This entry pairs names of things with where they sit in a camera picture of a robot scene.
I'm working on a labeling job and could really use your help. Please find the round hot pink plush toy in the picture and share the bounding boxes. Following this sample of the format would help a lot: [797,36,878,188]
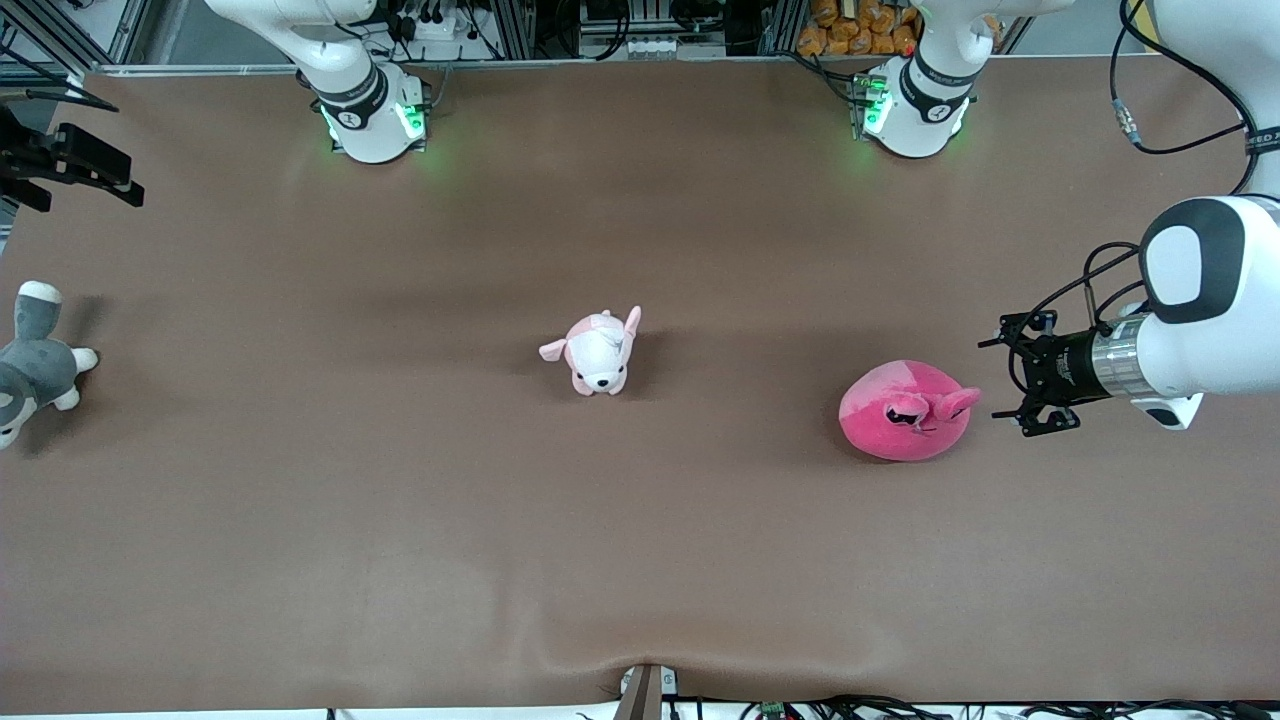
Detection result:
[838,360,982,463]

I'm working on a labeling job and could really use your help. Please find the grey white husky plush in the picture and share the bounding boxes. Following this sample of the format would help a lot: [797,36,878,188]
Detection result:
[0,281,100,450]

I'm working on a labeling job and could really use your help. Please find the pile of orange snack packets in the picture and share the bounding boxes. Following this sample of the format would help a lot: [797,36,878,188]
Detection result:
[797,0,923,58]

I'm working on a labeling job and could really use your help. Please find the white power strip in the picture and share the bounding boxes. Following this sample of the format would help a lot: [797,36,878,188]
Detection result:
[398,0,473,43]

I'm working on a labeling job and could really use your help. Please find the brown table mat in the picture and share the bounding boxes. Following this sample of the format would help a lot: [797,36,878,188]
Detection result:
[0,55,1280,713]

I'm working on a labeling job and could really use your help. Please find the pale pink dog plush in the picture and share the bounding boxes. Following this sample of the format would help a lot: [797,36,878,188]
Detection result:
[539,306,643,398]

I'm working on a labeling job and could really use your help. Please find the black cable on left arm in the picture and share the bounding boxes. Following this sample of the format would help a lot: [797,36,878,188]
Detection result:
[1083,0,1259,331]

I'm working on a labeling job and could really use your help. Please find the metal bracket at table edge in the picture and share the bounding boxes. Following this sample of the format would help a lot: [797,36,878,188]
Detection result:
[618,663,681,720]

